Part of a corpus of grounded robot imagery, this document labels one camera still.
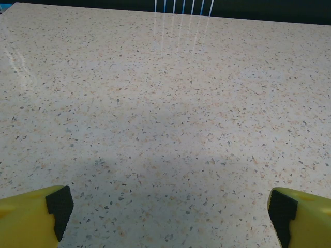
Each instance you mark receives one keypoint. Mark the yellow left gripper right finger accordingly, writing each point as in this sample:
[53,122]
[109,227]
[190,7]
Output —
[307,222]

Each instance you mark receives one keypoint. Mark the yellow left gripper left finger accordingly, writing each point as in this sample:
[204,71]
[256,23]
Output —
[23,219]

